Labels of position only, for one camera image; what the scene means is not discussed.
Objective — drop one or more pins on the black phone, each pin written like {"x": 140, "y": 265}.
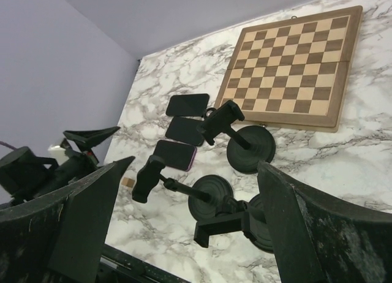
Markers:
{"x": 185, "y": 130}

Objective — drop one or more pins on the black smartphone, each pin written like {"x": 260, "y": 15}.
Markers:
{"x": 187, "y": 105}

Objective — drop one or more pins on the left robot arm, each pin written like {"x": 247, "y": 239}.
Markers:
{"x": 26, "y": 176}

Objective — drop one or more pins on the red-edged phone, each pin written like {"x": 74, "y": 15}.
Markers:
{"x": 176, "y": 155}

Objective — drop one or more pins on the small wooden cube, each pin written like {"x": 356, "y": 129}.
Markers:
{"x": 128, "y": 182}

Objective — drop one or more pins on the black phone stand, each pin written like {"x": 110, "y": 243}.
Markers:
{"x": 233, "y": 215}
{"x": 247, "y": 146}
{"x": 203, "y": 197}

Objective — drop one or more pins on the wooden chessboard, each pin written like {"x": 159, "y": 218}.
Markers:
{"x": 294, "y": 73}

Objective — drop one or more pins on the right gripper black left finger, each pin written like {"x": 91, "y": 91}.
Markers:
{"x": 59, "y": 236}

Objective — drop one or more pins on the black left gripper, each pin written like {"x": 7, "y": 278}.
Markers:
{"x": 80, "y": 164}

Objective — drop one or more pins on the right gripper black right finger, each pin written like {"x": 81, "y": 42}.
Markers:
{"x": 317, "y": 237}

